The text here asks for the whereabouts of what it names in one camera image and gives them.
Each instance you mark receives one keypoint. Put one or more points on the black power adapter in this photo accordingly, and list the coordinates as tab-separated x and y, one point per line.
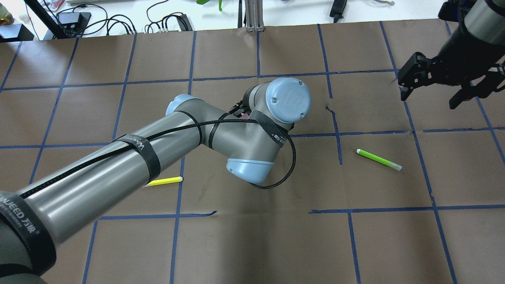
74	20

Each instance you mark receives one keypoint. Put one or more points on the brown paper table cover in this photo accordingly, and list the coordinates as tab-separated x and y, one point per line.
341	218

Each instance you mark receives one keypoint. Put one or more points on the green pen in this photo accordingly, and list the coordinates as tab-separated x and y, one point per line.
378	159

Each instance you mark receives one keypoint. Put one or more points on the yellow pen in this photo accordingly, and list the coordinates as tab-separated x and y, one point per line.
165	181

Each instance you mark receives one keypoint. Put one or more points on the green handled grabber tool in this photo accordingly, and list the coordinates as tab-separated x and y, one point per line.
218	3

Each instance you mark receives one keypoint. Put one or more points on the aluminium frame post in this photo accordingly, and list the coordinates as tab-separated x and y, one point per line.
254	21

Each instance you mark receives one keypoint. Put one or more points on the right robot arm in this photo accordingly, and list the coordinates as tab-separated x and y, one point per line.
484	19

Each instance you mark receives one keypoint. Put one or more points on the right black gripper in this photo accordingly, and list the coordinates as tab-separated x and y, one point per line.
454	53

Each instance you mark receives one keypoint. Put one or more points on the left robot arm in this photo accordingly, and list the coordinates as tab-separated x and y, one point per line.
42	216

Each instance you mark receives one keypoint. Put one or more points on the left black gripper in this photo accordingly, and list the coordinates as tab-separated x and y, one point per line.
238	107

